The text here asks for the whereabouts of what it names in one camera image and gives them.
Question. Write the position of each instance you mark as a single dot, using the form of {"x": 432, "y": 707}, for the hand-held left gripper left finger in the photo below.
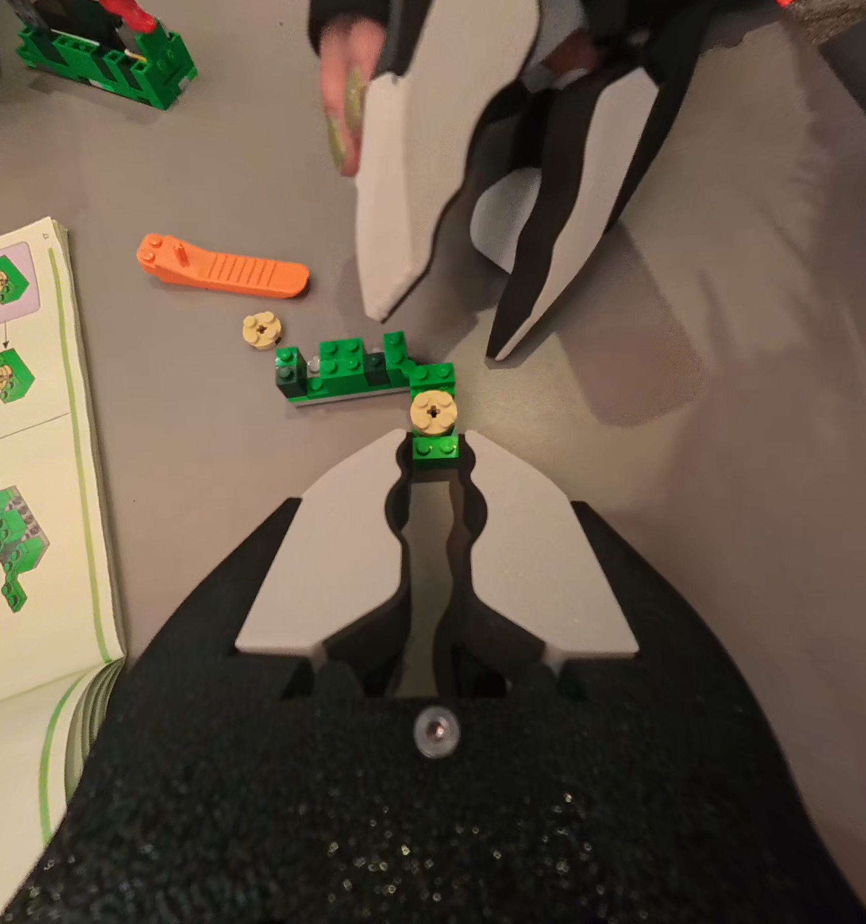
{"x": 310, "y": 563}

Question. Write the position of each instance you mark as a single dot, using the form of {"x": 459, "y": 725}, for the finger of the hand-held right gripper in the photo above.
{"x": 404, "y": 166}
{"x": 599, "y": 180}

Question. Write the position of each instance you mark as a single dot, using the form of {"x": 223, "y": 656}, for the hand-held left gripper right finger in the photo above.
{"x": 548, "y": 570}

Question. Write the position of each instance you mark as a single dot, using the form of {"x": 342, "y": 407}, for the green and tan brick assembly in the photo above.
{"x": 434, "y": 451}

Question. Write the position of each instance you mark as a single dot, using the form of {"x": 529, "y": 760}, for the grey desk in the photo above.
{"x": 187, "y": 180}

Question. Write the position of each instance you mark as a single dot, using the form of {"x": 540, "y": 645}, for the person's right hand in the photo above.
{"x": 340, "y": 72}

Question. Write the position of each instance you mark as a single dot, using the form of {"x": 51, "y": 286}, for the orange brick separator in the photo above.
{"x": 245, "y": 274}

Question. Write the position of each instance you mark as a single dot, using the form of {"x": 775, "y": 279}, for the green brick build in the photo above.
{"x": 339, "y": 369}

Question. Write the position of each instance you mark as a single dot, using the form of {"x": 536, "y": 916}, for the tan round brick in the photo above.
{"x": 262, "y": 330}

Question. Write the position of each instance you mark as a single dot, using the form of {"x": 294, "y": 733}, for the brick instruction booklet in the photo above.
{"x": 43, "y": 469}

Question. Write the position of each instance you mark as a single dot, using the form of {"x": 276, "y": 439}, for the green and red brick structure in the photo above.
{"x": 115, "y": 68}

